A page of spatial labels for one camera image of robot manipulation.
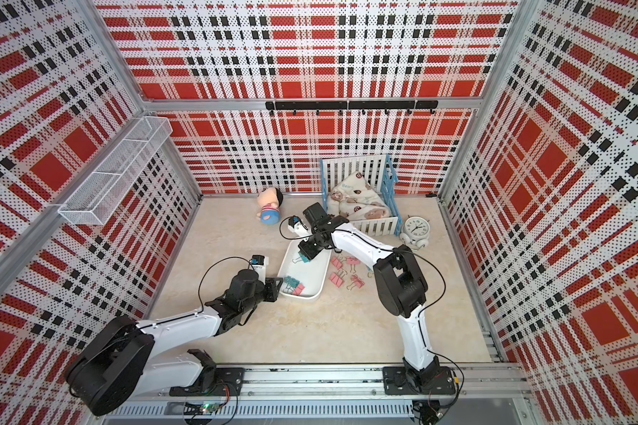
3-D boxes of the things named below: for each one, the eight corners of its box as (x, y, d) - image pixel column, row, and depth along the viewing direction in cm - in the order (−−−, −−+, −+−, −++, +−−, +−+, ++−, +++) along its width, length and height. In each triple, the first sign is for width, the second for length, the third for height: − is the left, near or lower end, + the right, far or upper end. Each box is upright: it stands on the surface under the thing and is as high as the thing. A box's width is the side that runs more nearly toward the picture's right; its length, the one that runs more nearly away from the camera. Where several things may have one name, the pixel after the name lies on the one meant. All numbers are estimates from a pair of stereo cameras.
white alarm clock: (402, 249, 106) (406, 239, 101) (397, 225, 114) (400, 215, 109) (429, 249, 106) (434, 239, 101) (423, 225, 114) (427, 215, 109)
